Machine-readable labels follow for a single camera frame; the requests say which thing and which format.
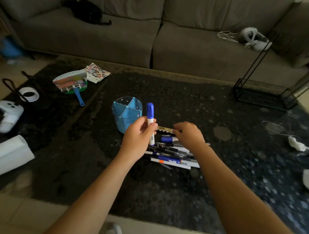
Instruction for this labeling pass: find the person's left hand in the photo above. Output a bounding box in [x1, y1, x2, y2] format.
[120, 116, 158, 161]

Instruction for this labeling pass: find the person's right hand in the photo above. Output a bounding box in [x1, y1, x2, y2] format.
[173, 122, 206, 154]

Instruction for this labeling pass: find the blue capped white marker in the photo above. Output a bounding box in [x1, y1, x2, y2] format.
[146, 103, 155, 146]

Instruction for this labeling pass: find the person's right forearm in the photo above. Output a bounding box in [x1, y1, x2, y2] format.
[192, 144, 294, 234]

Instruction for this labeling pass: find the person's left forearm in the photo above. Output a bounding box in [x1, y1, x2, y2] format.
[45, 151, 137, 234]

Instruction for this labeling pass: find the dark patterned rug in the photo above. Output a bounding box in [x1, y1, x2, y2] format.
[0, 55, 309, 234]

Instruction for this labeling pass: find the pile of pens and markers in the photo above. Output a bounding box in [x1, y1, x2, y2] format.
[144, 134, 211, 171]

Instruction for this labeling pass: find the blue divided pen holder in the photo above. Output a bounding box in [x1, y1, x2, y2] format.
[112, 96, 143, 134]

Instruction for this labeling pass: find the grey fabric sofa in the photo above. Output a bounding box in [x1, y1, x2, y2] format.
[0, 0, 309, 88]

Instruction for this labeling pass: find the white shoe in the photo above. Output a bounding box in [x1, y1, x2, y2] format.
[101, 222, 123, 234]

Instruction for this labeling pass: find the white headset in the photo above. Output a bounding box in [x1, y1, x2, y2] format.
[239, 27, 273, 52]

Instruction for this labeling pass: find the crumpled white tissue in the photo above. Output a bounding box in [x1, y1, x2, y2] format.
[288, 136, 307, 152]

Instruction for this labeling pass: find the white tape roll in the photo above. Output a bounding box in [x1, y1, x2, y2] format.
[19, 87, 40, 103]

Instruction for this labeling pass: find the white round object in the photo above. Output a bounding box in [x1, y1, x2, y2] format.
[302, 169, 309, 190]

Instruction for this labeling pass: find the black bag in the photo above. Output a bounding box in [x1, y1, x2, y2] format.
[61, 0, 112, 26]

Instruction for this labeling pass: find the white paper roll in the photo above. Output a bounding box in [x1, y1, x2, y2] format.
[0, 135, 35, 176]

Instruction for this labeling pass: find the white game controller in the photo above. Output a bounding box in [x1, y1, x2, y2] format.
[0, 100, 24, 134]

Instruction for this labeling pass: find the blue bin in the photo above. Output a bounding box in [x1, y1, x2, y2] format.
[0, 36, 23, 59]

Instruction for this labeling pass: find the black wire rack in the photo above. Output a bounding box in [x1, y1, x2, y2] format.
[232, 28, 309, 111]

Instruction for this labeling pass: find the round hand fan blue handle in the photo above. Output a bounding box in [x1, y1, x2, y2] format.
[52, 70, 88, 107]

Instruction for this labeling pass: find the clear wire hanger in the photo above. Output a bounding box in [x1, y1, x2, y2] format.
[261, 115, 304, 139]

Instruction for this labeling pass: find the white cable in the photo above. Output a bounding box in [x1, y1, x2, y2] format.
[217, 30, 242, 44]

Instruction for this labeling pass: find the black strap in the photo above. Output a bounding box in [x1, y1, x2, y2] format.
[2, 71, 40, 103]

